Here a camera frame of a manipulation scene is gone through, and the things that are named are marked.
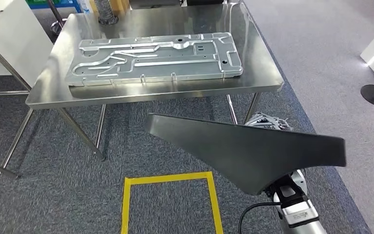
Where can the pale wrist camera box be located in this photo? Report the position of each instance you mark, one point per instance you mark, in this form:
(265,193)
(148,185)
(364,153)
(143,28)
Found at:
(300,213)

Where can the grey steel box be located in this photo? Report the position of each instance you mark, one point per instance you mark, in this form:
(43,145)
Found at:
(154,4)

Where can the black plastic plate frame part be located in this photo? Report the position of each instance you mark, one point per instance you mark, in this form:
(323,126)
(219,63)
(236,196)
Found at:
(248,155)

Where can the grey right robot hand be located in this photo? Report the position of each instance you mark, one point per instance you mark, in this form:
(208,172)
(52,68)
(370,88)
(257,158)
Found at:
(267,122)

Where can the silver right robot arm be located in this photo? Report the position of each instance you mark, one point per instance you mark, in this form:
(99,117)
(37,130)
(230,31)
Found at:
(300,226)

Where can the white cabinet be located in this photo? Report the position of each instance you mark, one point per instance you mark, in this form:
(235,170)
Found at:
(12,38)

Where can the chrome stanchion with round base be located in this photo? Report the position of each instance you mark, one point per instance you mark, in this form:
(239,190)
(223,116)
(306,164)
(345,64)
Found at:
(58,27)

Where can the stainless steel workbench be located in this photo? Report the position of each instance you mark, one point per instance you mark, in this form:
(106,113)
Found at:
(174,19)

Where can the aluminium machined plate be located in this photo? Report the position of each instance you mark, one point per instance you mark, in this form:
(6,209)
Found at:
(161,69)

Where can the blue plastic container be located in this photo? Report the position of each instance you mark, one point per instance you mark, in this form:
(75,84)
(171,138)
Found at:
(51,4)

